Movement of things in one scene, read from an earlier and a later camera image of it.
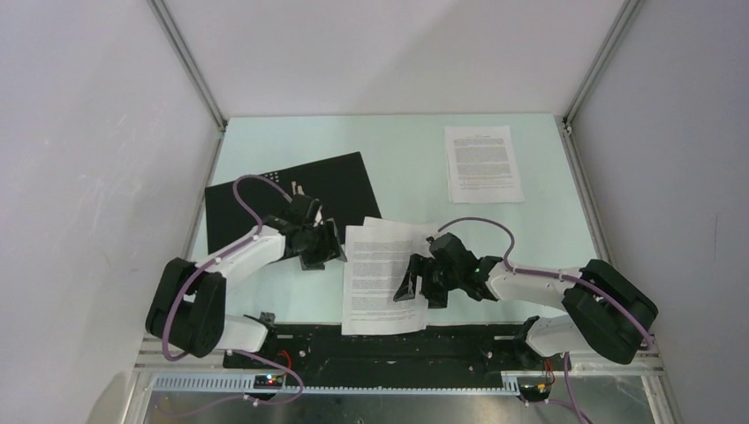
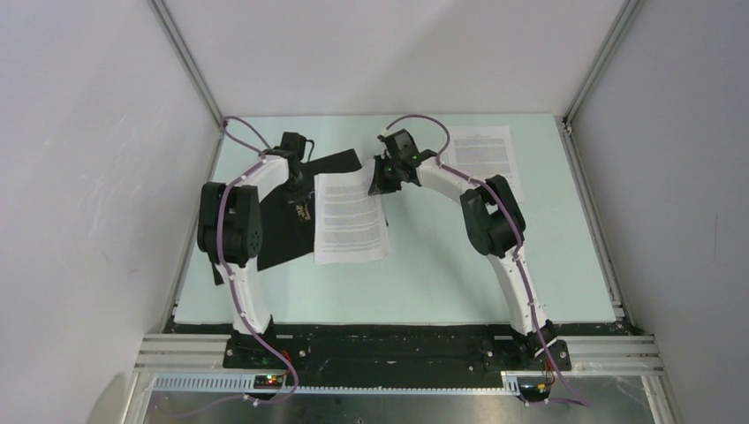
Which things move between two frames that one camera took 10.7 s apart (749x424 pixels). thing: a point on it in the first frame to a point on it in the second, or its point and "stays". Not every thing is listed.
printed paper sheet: x=376 y=254 to x=349 y=223
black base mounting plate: x=456 y=354 stays
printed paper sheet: x=481 y=164 stays
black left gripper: x=330 y=247 to x=302 y=194
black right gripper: x=419 y=264 to x=380 y=185
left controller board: x=268 y=382 stays
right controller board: x=534 y=389 stays
